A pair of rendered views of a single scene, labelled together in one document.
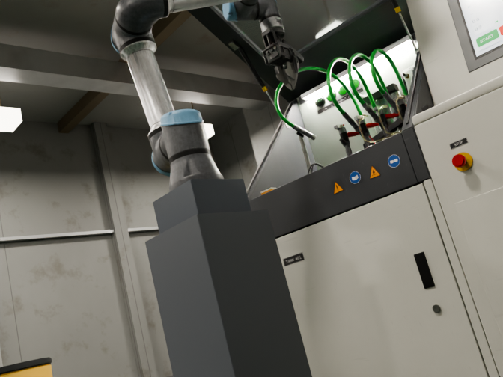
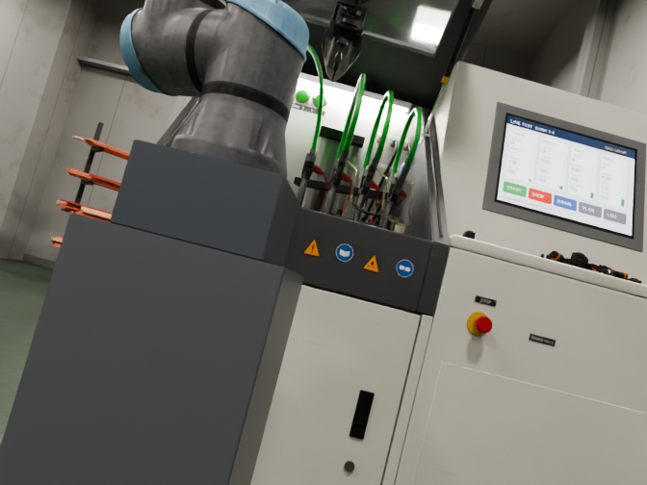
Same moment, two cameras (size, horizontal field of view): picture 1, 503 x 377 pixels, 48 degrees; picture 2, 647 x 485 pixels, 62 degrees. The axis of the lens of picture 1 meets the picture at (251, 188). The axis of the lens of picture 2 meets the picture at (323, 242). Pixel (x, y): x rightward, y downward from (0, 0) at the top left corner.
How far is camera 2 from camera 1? 1.04 m
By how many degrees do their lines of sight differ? 41
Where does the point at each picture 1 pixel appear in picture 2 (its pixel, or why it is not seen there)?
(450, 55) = (473, 176)
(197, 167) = (275, 147)
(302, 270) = not seen: hidden behind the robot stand
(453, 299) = (375, 465)
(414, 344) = not seen: outside the picture
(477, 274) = (418, 452)
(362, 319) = not seen: hidden behind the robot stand
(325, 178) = (303, 225)
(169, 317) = (46, 417)
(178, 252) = (172, 304)
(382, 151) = (398, 246)
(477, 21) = (513, 165)
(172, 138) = (259, 52)
